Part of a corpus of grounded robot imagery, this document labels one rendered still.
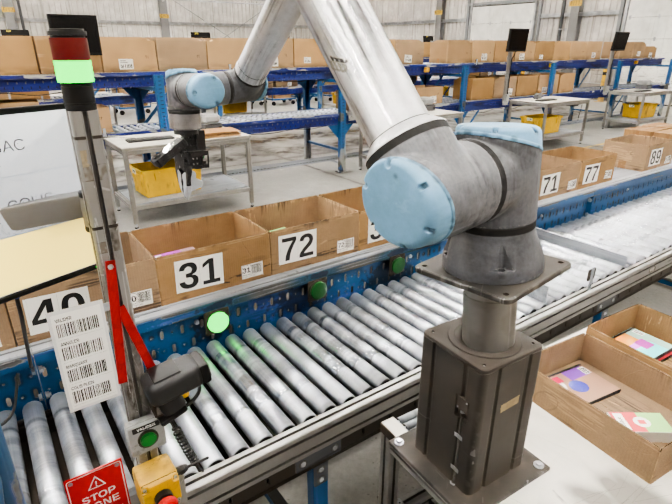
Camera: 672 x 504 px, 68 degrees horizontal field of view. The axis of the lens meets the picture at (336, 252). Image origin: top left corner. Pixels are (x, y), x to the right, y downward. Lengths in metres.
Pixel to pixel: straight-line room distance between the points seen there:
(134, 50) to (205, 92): 4.75
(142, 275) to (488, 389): 1.04
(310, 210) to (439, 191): 1.45
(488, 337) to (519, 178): 0.33
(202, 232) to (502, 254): 1.27
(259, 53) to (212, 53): 5.08
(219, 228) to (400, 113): 1.27
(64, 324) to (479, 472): 0.85
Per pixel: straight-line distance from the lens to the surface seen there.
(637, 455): 1.37
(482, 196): 0.81
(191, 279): 1.66
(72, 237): 1.01
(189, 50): 6.35
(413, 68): 8.20
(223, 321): 1.67
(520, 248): 0.94
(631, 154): 3.86
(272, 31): 1.33
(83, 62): 0.85
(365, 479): 2.24
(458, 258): 0.95
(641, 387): 1.64
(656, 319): 1.93
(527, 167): 0.91
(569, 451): 1.39
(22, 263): 0.98
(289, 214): 2.09
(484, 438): 1.12
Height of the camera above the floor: 1.64
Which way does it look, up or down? 22 degrees down
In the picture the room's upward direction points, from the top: straight up
